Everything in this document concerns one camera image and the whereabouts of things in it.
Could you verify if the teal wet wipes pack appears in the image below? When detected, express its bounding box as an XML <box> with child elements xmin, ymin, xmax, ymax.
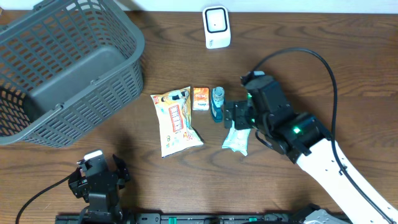
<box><xmin>221</xmin><ymin>121</ymin><xmax>251</xmax><ymax>156</ymax></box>

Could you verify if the dark grey plastic basket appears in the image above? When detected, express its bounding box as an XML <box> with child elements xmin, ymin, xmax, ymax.
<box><xmin>1</xmin><ymin>0</ymin><xmax>145</xmax><ymax>147</ymax></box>

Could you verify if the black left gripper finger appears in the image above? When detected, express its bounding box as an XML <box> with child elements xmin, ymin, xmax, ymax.
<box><xmin>113</xmin><ymin>154</ymin><xmax>131</xmax><ymax>184</ymax></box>
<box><xmin>68</xmin><ymin>168</ymin><xmax>85</xmax><ymax>198</ymax></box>

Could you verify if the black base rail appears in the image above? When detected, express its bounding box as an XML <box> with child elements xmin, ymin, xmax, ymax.
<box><xmin>55</xmin><ymin>212</ymin><xmax>352</xmax><ymax>224</ymax></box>

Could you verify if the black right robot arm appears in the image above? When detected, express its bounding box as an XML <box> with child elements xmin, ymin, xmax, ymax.
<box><xmin>224</xmin><ymin>75</ymin><xmax>397</xmax><ymax>223</ymax></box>

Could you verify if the blue mouthwash bottle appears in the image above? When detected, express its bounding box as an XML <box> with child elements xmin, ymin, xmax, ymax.
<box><xmin>210</xmin><ymin>86</ymin><xmax>224</xmax><ymax>123</ymax></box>

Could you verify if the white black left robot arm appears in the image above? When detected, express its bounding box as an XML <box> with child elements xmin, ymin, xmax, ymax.
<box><xmin>68</xmin><ymin>150</ymin><xmax>131</xmax><ymax>223</ymax></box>

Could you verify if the yellow snack bag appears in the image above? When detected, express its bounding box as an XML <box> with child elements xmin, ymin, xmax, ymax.
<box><xmin>150</xmin><ymin>86</ymin><xmax>203</xmax><ymax>157</ymax></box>

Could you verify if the white barcode scanner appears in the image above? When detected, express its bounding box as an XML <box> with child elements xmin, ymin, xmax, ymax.
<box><xmin>202</xmin><ymin>6</ymin><xmax>231</xmax><ymax>49</ymax></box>

